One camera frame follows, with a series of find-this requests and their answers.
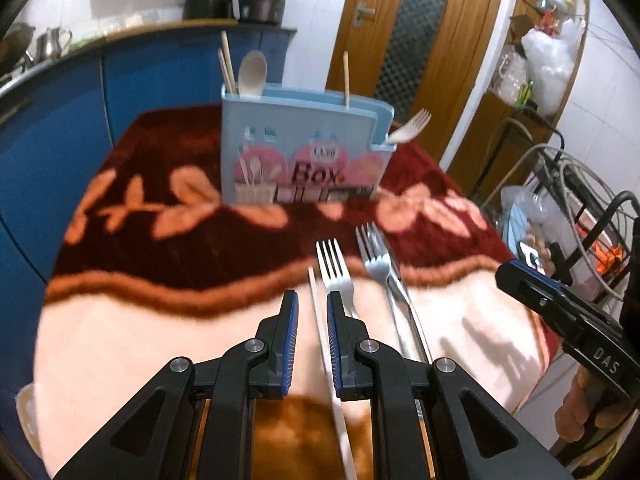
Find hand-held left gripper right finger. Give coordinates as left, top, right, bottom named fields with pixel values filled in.
left=326, top=291, right=576, bottom=480

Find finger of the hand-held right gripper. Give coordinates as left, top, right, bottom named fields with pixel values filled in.
left=495, top=255, right=628, bottom=397

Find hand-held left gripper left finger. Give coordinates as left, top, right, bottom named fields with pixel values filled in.
left=52, top=289, right=300, bottom=480

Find white chopstick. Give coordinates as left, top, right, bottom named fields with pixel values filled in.
left=307, top=266, right=359, bottom=480

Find metal fork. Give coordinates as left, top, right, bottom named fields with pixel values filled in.
left=315, top=238, right=361, bottom=321
left=367, top=221, right=433, bottom=363
left=355, top=224, right=426, bottom=361

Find light blue utensil holder box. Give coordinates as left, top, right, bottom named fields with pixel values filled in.
left=221, top=85, right=398, bottom=206

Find pale wooden fork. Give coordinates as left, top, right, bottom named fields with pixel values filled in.
left=386, top=108, right=432, bottom=145

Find wooden spoon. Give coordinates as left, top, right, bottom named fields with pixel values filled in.
left=237, top=51, right=267, bottom=97

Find person's right hand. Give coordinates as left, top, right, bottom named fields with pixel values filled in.
left=554, top=367, right=633, bottom=443

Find light blue plastic bag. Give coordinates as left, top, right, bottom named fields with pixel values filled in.
left=500, top=185, right=556, bottom=256

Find red floral blanket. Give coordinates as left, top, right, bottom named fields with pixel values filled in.
left=32, top=105, right=551, bottom=480

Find wooden shelf unit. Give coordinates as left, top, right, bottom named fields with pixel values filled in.
left=450, top=0, right=591, bottom=196

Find clear plastic bag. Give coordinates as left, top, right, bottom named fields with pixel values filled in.
left=492, top=45, right=528, bottom=106

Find white plastic bag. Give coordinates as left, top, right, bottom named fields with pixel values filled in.
left=520, top=20, right=576, bottom=116

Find cardboard box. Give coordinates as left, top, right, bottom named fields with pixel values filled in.
left=510, top=12, right=538, bottom=41

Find blue base cabinet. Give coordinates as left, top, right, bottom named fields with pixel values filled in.
left=0, top=25, right=296, bottom=291

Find wooden door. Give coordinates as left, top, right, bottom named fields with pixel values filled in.
left=326, top=0, right=507, bottom=171

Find dark rice cooker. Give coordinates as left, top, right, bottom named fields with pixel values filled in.
left=237, top=0, right=287, bottom=26

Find white dishes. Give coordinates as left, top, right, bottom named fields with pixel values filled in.
left=95, top=10, right=166, bottom=31

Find steel kettle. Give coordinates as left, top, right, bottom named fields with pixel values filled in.
left=35, top=26, right=73, bottom=61

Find metal wok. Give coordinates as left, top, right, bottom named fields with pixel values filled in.
left=0, top=22, right=36, bottom=68

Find grey cable bundle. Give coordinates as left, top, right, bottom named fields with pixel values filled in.
left=547, top=155, right=618, bottom=303

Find black wire rack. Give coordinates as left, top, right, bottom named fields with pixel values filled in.
left=480, top=142, right=640, bottom=311

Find metal door handle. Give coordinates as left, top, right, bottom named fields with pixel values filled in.
left=352, top=2, right=376, bottom=28

